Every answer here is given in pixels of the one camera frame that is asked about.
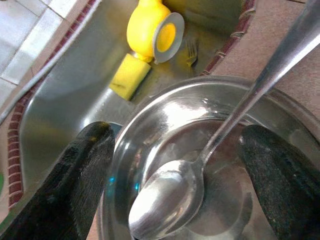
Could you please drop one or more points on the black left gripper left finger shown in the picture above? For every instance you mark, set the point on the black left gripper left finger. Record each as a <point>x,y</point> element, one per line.
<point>62,187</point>

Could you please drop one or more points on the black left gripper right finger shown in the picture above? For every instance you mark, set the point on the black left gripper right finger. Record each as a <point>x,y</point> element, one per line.
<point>287,187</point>

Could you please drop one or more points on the stainless steel bowl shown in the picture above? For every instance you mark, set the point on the stainless steel bowl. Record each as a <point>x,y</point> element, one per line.
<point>175,120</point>

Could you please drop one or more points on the yellow cup with grey base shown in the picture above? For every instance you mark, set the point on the yellow cup with grey base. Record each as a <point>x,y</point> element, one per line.
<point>142,27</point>

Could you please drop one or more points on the steel sink basin with drain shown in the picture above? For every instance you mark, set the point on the steel sink basin with drain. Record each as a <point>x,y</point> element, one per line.
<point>75,87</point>

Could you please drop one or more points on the stainless steel spoon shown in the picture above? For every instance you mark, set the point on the stainless steel spoon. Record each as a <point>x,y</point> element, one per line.
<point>165,200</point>

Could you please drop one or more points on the yellow dish sponge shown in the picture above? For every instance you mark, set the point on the yellow dish sponge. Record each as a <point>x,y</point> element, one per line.
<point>130,75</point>

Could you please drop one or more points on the steel fork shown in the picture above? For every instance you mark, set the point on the steel fork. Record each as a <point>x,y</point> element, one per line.
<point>191,53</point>

